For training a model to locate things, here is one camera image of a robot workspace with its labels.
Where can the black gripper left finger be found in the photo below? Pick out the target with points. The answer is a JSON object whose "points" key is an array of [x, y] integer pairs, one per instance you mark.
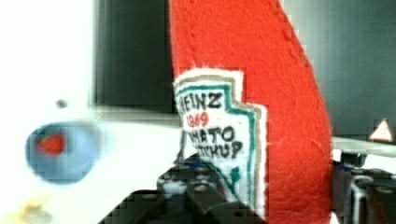
{"points": [[188, 193]]}

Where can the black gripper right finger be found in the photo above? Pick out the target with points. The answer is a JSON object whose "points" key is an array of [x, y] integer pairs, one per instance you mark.
{"points": [[364, 189]]}

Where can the red felt ketchup bottle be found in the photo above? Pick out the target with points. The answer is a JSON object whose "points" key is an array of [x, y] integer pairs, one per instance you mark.
{"points": [[248, 100]]}

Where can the blue bowl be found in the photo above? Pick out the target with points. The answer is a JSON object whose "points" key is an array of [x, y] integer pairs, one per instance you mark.
{"points": [[81, 153]]}

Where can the red strawberry in bowl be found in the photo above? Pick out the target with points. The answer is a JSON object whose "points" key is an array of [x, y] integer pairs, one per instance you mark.
{"points": [[52, 145]]}

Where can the yellow felt banana bunch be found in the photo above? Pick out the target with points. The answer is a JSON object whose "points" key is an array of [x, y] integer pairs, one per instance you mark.
{"points": [[31, 212]]}

